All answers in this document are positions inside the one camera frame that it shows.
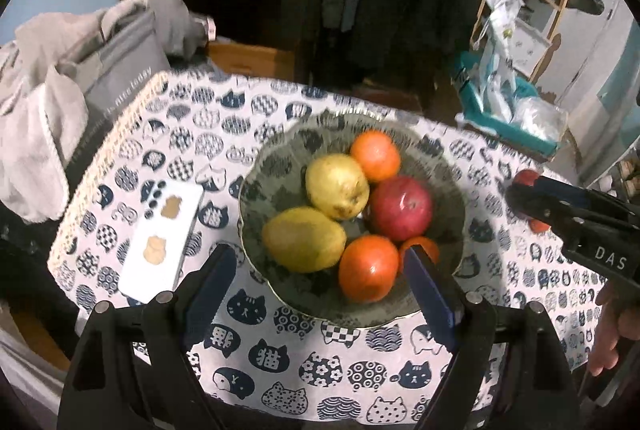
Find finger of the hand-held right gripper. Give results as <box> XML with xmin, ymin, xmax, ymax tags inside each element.
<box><xmin>505</xmin><ymin>182</ymin><xmax>571</xmax><ymax>236</ymax></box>
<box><xmin>532</xmin><ymin>172</ymin><xmax>640</xmax><ymax>223</ymax></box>

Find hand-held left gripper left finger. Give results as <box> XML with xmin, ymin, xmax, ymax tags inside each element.
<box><xmin>57</xmin><ymin>242</ymin><xmax>239</xmax><ymax>430</ymax></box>

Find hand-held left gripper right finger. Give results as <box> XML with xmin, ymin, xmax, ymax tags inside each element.
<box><xmin>402</xmin><ymin>245</ymin><xmax>583</xmax><ymax>430</ymax></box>

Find pinkish red round fruit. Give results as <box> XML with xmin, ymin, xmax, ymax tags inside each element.
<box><xmin>515</xmin><ymin>168</ymin><xmax>551</xmax><ymax>233</ymax></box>

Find orange tangerine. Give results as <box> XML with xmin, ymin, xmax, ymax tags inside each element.
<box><xmin>350</xmin><ymin>130</ymin><xmax>402</xmax><ymax>183</ymax></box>
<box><xmin>398</xmin><ymin>236</ymin><xmax>441</xmax><ymax>273</ymax></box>
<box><xmin>338</xmin><ymin>235</ymin><xmax>401</xmax><ymax>303</ymax></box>

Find dark red apple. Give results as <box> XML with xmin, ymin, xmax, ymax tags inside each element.
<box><xmin>369</xmin><ymin>176</ymin><xmax>434</xmax><ymax>243</ymax></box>

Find yellow pear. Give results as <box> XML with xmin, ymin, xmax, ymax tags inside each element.
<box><xmin>305</xmin><ymin>153</ymin><xmax>371</xmax><ymax>221</ymax></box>

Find scalloped glass bowl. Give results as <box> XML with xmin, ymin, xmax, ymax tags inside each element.
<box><xmin>238</xmin><ymin>112</ymin><xmax>468</xmax><ymax>328</ymax></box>

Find person's right hand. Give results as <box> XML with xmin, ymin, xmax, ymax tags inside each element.
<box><xmin>587</xmin><ymin>281</ymin><xmax>640</xmax><ymax>378</ymax></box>

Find clear plastic bag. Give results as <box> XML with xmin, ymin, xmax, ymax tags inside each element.
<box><xmin>512</xmin><ymin>97</ymin><xmax>571</xmax><ymax>146</ymax></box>

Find cat print tablecloth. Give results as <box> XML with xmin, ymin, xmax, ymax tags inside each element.
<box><xmin>47</xmin><ymin>70</ymin><xmax>616</xmax><ymax>426</ymax></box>

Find teal basket with packets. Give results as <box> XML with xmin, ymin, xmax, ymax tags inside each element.
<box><xmin>455</xmin><ymin>50</ymin><xmax>563</xmax><ymax>158</ymax></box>

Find white printed plastic bags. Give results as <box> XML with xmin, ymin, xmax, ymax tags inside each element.
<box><xmin>477</xmin><ymin>0</ymin><xmax>523</xmax><ymax>123</ymax></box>

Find white printed box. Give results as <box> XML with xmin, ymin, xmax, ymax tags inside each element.
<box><xmin>512</xmin><ymin>17</ymin><xmax>553</xmax><ymax>76</ymax></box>

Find wooden drawer unit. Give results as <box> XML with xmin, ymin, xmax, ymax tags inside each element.
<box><xmin>207</xmin><ymin>40</ymin><xmax>301</xmax><ymax>81</ymax></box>

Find grey fabric bag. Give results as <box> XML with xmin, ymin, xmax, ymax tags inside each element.
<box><xmin>55</xmin><ymin>7</ymin><xmax>171</xmax><ymax>171</ymax></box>

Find grey garment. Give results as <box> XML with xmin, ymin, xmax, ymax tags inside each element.
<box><xmin>145</xmin><ymin>0</ymin><xmax>217</xmax><ymax>61</ymax></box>

